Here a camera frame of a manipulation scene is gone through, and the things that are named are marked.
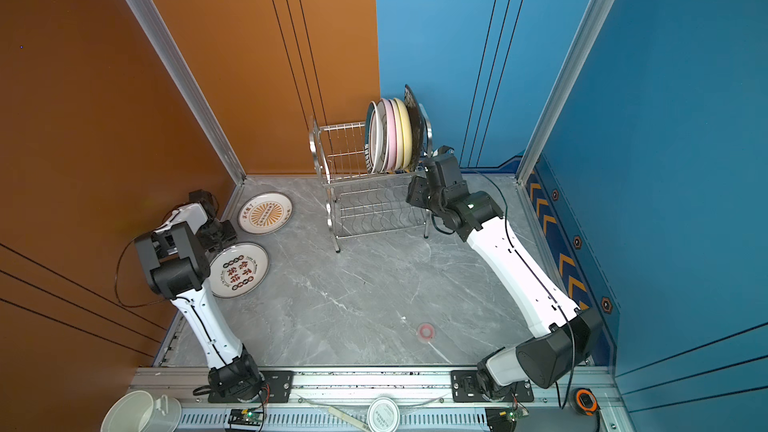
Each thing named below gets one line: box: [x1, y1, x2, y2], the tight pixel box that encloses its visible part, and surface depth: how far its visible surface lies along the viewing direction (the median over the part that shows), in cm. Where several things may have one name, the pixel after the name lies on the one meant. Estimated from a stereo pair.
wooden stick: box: [328, 406, 371, 432], surface depth 71 cm
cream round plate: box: [388, 99, 403, 172], surface depth 75 cm
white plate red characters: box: [209, 242, 270, 299], surface depth 96 cm
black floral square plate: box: [404, 84, 422, 172], surface depth 77 cm
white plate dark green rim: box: [365, 101, 378, 174], surface depth 89 cm
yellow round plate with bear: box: [394, 98, 413, 171], surface depth 76 cm
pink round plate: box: [382, 98, 396, 171], surface depth 75 cm
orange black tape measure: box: [573, 387, 601, 416], surface depth 70 cm
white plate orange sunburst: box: [237, 191, 294, 235], surface depth 111 cm
